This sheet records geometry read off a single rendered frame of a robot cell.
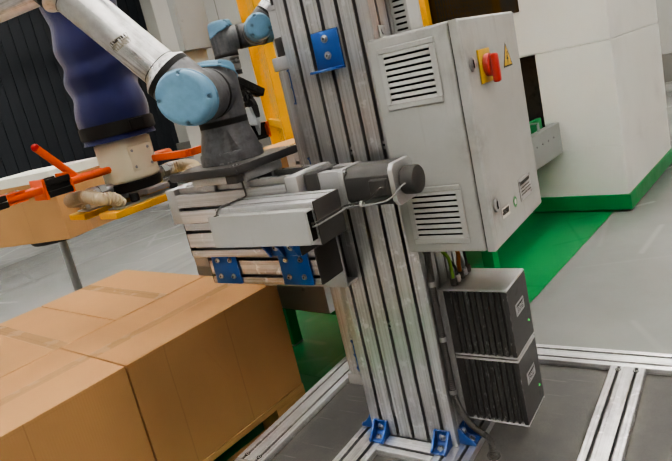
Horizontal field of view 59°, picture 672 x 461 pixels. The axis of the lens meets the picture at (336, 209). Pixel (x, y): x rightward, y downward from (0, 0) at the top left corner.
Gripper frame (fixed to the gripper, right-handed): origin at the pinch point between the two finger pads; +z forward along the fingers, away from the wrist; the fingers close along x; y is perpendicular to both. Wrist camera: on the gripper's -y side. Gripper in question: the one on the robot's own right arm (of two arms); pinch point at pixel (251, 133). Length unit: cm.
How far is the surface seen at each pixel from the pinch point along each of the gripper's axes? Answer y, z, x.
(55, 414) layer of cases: 80, 54, -6
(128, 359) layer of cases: 57, 52, -9
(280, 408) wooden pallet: 12, 94, -6
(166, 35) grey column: -74, -52, -131
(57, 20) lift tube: 40, -44, -23
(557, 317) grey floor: -97, 106, 49
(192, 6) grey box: -83, -63, -116
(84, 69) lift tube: 39, -29, -19
